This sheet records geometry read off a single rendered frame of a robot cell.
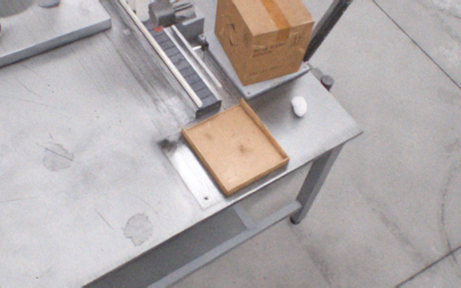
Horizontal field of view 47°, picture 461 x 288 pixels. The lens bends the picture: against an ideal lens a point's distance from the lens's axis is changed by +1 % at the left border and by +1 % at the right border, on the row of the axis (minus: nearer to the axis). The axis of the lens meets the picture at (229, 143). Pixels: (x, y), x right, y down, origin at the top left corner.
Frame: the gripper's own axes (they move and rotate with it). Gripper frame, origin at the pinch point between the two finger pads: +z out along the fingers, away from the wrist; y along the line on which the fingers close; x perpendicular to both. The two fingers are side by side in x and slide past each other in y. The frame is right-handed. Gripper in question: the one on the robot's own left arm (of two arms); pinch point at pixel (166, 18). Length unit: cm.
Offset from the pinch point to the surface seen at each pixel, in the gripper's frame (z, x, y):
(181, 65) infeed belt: 24.6, 16.5, -7.3
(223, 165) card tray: 1, 53, 0
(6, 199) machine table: 14, 35, 66
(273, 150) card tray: -1, 55, -19
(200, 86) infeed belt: 17.1, 25.8, -8.7
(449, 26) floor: 106, 62, -223
